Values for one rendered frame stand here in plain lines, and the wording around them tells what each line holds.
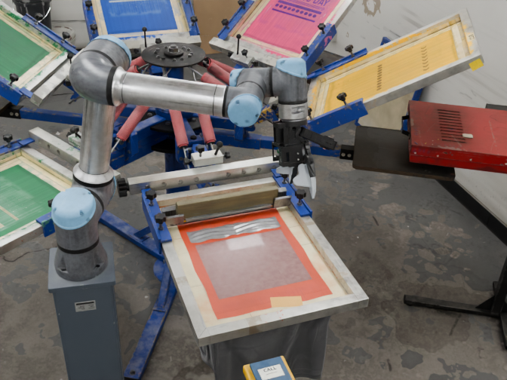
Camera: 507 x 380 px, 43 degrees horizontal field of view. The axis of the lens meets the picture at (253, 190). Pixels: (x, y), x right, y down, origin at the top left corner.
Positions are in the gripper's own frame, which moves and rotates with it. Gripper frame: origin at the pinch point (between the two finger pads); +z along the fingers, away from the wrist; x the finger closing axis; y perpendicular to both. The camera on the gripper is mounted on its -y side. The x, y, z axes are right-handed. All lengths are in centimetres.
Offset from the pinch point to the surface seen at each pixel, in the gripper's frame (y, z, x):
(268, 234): -11, 37, -63
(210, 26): -111, -19, -479
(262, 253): -5, 40, -53
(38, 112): 63, 1, -190
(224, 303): 16, 46, -33
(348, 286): -26, 45, -25
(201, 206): 11, 25, -73
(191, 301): 27, 42, -33
